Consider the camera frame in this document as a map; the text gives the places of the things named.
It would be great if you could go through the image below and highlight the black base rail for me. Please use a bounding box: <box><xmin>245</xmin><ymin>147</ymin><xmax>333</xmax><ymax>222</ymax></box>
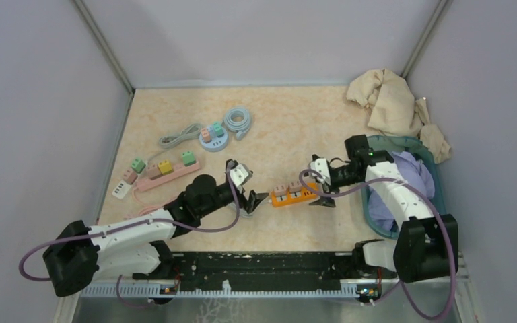
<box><xmin>131</xmin><ymin>250</ymin><xmax>398</xmax><ymax>293</ymax></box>

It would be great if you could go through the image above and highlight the pink power strip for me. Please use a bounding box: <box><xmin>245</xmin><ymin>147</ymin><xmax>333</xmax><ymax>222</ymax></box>
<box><xmin>136</xmin><ymin>160</ymin><xmax>201</xmax><ymax>192</ymax></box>

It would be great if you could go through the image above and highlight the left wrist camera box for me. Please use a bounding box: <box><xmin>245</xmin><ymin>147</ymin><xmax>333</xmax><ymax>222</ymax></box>
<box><xmin>228</xmin><ymin>164</ymin><xmax>253</xmax><ymax>189</ymax></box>

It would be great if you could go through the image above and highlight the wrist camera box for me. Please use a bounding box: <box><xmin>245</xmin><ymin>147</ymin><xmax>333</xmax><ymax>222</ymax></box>
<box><xmin>228</xmin><ymin>164</ymin><xmax>253</xmax><ymax>189</ymax></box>
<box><xmin>309</xmin><ymin>158</ymin><xmax>331</xmax><ymax>184</ymax></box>

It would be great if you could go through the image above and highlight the coiled blue-grey cable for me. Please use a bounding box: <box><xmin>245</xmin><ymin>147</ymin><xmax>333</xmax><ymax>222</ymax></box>
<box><xmin>222</xmin><ymin>106</ymin><xmax>253</xmax><ymax>141</ymax></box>

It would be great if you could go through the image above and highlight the teal plastic basket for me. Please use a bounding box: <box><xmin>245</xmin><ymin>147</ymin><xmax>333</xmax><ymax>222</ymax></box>
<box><xmin>361</xmin><ymin>135</ymin><xmax>446</xmax><ymax>239</ymax></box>

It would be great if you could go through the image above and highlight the pink plug adapter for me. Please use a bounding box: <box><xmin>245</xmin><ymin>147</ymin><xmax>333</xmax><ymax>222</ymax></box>
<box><xmin>287</xmin><ymin>181</ymin><xmax>303</xmax><ymax>194</ymax></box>
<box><xmin>273</xmin><ymin>184</ymin><xmax>287</xmax><ymax>198</ymax></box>

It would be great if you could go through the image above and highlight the green plug adapter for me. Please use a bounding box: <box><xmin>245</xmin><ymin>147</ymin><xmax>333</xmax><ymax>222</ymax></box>
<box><xmin>131</xmin><ymin>158</ymin><xmax>146</xmax><ymax>174</ymax></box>
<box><xmin>181</xmin><ymin>151</ymin><xmax>197</xmax><ymax>167</ymax></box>

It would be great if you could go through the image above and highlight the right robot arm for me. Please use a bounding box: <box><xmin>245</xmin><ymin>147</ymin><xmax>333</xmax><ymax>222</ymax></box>
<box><xmin>299</xmin><ymin>135</ymin><xmax>458</xmax><ymax>283</ymax></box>

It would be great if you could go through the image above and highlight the brown plug adapter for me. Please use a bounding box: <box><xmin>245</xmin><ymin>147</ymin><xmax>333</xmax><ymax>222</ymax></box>
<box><xmin>145</xmin><ymin>164</ymin><xmax>162</xmax><ymax>180</ymax></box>

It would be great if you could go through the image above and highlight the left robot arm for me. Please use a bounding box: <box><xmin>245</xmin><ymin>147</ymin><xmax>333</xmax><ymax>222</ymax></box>
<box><xmin>42</xmin><ymin>159</ymin><xmax>269</xmax><ymax>297</ymax></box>

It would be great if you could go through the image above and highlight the beige cloth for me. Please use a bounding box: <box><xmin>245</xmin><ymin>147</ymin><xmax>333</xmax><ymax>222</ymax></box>
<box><xmin>346</xmin><ymin>69</ymin><xmax>452</xmax><ymax>164</ymax></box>

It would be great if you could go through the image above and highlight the lavender cloth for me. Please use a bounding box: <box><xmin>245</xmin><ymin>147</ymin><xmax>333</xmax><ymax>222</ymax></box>
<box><xmin>368</xmin><ymin>151</ymin><xmax>436</xmax><ymax>232</ymax></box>

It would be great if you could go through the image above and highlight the white usb charger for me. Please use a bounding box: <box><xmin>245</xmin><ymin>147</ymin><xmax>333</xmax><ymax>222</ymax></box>
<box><xmin>112</xmin><ymin>180</ymin><xmax>133</xmax><ymax>200</ymax></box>

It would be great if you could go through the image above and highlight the purple cable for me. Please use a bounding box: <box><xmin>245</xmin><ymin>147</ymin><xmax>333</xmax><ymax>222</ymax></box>
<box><xmin>298</xmin><ymin>168</ymin><xmax>459</xmax><ymax>322</ymax></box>
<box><xmin>19</xmin><ymin>168</ymin><xmax>242</xmax><ymax>311</ymax></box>

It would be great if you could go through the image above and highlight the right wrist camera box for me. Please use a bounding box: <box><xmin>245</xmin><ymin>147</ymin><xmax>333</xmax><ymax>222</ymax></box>
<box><xmin>309</xmin><ymin>158</ymin><xmax>331</xmax><ymax>184</ymax></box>

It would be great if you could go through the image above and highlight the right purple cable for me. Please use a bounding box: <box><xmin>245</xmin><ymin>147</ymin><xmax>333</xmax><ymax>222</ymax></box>
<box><xmin>298</xmin><ymin>168</ymin><xmax>459</xmax><ymax>322</ymax></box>

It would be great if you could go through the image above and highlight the round blue socket hub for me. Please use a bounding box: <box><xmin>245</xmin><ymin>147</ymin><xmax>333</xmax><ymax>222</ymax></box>
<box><xmin>199</xmin><ymin>122</ymin><xmax>229</xmax><ymax>152</ymax></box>

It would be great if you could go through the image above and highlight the grey power strip cable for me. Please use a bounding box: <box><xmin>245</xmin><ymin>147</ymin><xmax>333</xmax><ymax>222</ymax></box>
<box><xmin>227</xmin><ymin>203</ymin><xmax>273</xmax><ymax>219</ymax></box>

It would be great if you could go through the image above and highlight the pink adapter on strip end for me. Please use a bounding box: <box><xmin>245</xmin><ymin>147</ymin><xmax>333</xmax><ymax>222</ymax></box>
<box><xmin>122</xmin><ymin>168</ymin><xmax>138</xmax><ymax>185</ymax></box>

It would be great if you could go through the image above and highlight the yellow plug adapter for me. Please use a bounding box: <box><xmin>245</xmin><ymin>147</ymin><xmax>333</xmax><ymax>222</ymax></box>
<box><xmin>157</xmin><ymin>159</ymin><xmax>174</xmax><ymax>175</ymax></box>

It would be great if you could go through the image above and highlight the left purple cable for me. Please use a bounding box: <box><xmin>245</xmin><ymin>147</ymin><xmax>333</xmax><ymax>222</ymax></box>
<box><xmin>19</xmin><ymin>168</ymin><xmax>242</xmax><ymax>311</ymax></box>

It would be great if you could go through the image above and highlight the orange power strip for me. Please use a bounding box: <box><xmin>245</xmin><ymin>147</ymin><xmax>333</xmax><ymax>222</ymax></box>
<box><xmin>269</xmin><ymin>186</ymin><xmax>318</xmax><ymax>208</ymax></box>

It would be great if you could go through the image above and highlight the grey bundled cable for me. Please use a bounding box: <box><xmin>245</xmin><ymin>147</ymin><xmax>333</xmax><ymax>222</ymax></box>
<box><xmin>158</xmin><ymin>123</ymin><xmax>203</xmax><ymax>150</ymax></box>

